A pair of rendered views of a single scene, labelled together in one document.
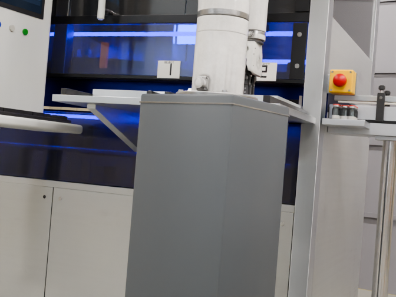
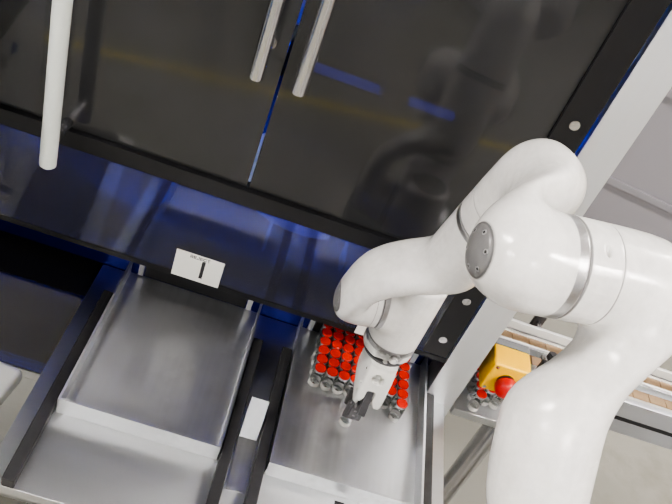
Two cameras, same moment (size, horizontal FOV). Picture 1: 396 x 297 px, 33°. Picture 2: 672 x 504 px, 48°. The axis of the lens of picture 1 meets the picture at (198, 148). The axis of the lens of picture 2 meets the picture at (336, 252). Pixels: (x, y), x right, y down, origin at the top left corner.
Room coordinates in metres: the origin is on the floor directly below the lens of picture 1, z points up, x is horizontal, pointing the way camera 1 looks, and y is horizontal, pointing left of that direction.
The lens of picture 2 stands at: (1.35, 0.43, 1.92)
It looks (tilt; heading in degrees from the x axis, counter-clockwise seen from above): 38 degrees down; 329
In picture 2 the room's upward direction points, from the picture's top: 23 degrees clockwise
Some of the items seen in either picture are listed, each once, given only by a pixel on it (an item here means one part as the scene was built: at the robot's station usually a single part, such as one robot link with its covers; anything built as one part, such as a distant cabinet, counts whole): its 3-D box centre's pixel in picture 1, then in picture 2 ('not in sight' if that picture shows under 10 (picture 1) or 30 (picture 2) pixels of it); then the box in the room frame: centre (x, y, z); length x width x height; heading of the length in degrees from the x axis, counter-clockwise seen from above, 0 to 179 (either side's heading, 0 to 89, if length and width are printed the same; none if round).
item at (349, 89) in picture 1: (342, 82); (504, 367); (2.06, -0.43, 1.00); 0.08 x 0.07 x 0.07; 157
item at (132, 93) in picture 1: (154, 102); (170, 351); (2.18, 0.16, 0.90); 0.34 x 0.26 x 0.04; 157
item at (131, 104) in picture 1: (191, 110); (251, 421); (2.05, 0.03, 0.87); 0.70 x 0.48 x 0.02; 67
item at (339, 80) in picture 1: (340, 80); (505, 386); (2.02, -0.41, 0.99); 0.04 x 0.04 x 0.04; 67
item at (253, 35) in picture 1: (251, 37); (389, 341); (2.03, -0.14, 1.11); 0.09 x 0.08 x 0.03; 157
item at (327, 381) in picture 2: not in sight; (358, 388); (2.09, -0.17, 0.90); 0.18 x 0.02 x 0.05; 67
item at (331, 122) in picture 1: (347, 124); (481, 393); (2.09, -0.46, 0.87); 0.14 x 0.13 x 0.02; 157
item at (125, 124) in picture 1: (118, 129); not in sight; (2.14, 0.26, 0.80); 0.34 x 0.03 x 0.13; 157
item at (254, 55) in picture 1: (250, 57); (376, 364); (2.03, -0.14, 1.05); 0.10 x 0.07 x 0.11; 157
